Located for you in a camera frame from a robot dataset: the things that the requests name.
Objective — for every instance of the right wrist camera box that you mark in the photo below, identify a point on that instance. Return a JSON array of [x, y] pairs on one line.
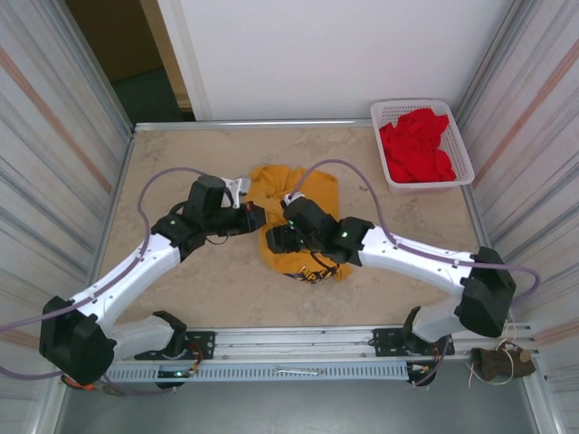
[[289, 198]]

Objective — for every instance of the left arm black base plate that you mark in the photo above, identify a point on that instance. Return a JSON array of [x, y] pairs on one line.
[[203, 343]]

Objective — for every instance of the small silver wrench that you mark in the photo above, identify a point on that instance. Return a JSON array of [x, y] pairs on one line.
[[298, 371]]

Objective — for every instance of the red cloth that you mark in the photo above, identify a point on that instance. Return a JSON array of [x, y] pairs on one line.
[[416, 149]]

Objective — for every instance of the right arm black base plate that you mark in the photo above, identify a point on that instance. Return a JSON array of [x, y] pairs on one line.
[[384, 341]]

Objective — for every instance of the beige door frame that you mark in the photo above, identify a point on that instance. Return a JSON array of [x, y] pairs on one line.
[[165, 45]]

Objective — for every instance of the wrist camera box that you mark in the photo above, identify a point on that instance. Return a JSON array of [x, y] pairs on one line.
[[289, 198], [237, 186]]

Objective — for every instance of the white perforated plastic basket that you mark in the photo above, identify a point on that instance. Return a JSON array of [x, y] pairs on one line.
[[461, 153]]

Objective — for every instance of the circuit board with green light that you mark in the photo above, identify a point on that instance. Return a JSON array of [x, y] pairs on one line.
[[176, 374]]

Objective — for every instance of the mustard yellow t-shirt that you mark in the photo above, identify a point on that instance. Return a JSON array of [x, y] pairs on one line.
[[323, 190]]

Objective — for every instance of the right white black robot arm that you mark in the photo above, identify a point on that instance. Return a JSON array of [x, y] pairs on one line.
[[420, 267]]

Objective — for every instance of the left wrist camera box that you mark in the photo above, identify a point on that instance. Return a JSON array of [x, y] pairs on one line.
[[237, 186]]

